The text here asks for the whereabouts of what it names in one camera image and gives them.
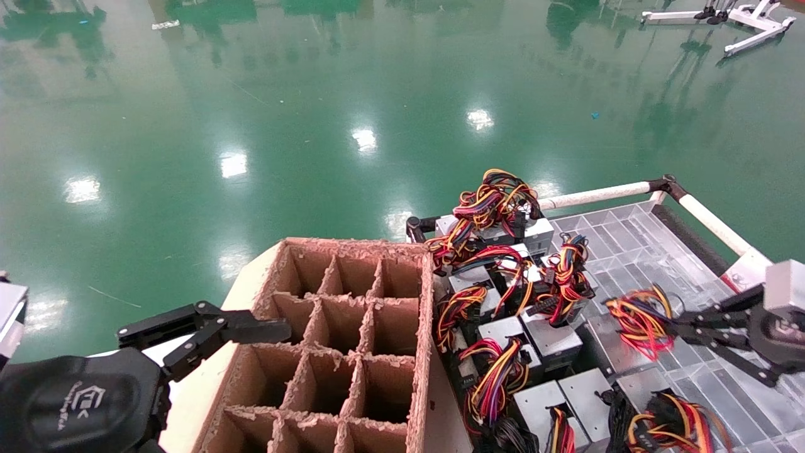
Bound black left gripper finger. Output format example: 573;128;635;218
118;301;292;350
164;323;292;382

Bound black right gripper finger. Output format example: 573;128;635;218
670;284;767;335
676;330;781;388

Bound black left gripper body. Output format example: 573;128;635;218
0;348;172;453

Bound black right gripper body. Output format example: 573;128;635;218
748;308;805;373

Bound silver power supply with wires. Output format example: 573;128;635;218
522;308;584;373
582;284;679;379
437;266;499;353
535;233;598;328
516;381;578;453
558;368;614;444
425;217;529;277
604;368;733;453
459;316;543;435
434;169;555;255

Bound red and white sign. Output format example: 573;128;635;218
722;249;775;294

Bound brown cardboard divider box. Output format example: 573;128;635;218
160;237;457;453

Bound black foam strip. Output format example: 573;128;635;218
653;204;733;277

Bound clear plastic grid tray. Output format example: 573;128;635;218
547;200;805;453

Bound black tube corner joint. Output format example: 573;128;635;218
651;175;689;202
407;216;441;249

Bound white cart frame tube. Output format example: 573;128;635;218
540;181;653;211
679;194;753;257

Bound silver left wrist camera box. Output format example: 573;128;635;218
0;282;30;372

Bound black wire bundle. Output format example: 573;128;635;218
475;418;541;453

